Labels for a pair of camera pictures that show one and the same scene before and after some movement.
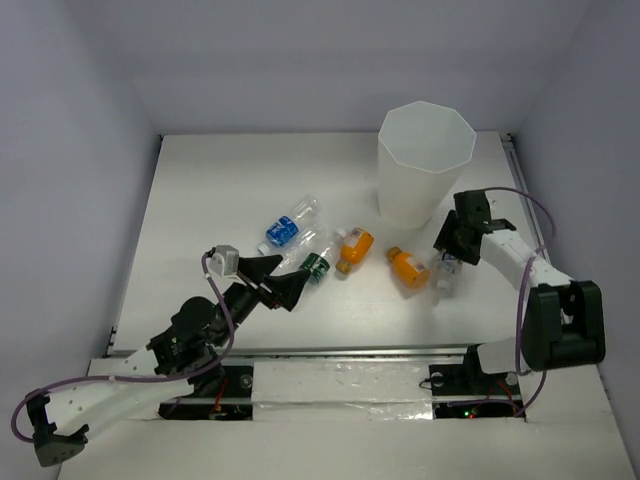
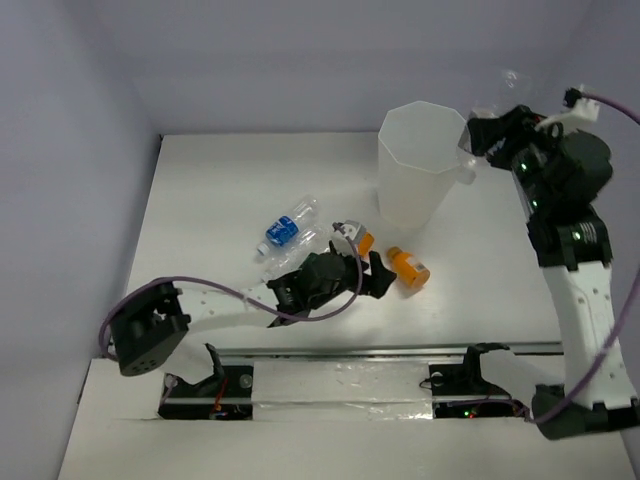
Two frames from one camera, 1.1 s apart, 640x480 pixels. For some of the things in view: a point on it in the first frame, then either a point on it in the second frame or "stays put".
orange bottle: x=418 y=276 stays put
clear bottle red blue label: x=448 y=276 to x=513 y=90
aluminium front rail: x=126 y=350 stays put
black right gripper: x=446 y=240 to x=512 y=129
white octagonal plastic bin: x=422 y=151 stays put
